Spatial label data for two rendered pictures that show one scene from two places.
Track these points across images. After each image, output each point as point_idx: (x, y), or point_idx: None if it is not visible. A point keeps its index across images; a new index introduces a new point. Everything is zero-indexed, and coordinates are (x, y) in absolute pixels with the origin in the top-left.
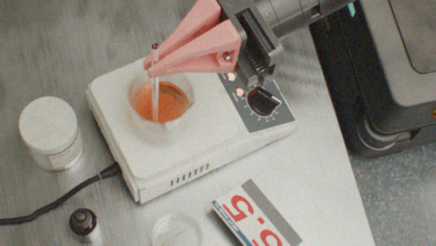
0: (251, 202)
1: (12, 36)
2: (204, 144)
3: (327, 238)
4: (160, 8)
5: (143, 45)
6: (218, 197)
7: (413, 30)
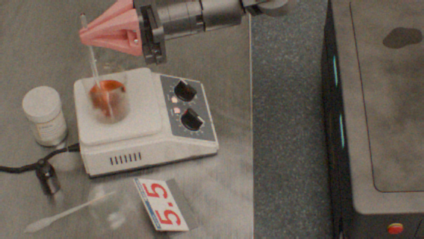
0: (169, 192)
1: (49, 63)
2: (134, 131)
3: (217, 229)
4: None
5: None
6: None
7: (381, 159)
